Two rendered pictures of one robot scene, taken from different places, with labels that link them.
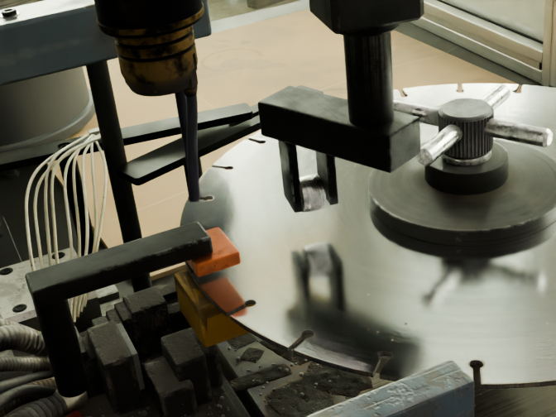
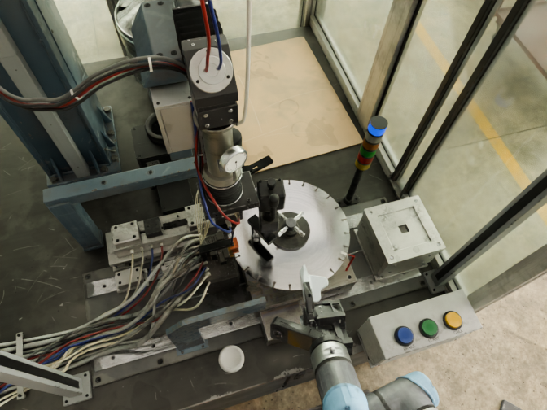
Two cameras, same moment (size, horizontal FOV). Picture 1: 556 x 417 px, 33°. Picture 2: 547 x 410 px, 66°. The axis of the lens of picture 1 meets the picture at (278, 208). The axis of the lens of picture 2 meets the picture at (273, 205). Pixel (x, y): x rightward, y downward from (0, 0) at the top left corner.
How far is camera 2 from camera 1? 78 cm
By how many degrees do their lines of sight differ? 32
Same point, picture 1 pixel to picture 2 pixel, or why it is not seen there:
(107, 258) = (213, 246)
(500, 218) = (291, 246)
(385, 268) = (266, 251)
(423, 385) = (258, 301)
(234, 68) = (260, 75)
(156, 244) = (223, 244)
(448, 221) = (281, 243)
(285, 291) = (246, 254)
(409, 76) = (316, 99)
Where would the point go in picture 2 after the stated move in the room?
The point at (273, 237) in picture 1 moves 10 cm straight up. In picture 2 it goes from (247, 235) to (247, 218)
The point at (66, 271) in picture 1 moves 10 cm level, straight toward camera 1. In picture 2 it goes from (206, 248) to (211, 285)
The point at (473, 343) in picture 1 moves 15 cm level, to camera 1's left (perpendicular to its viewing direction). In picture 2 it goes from (275, 277) to (216, 272)
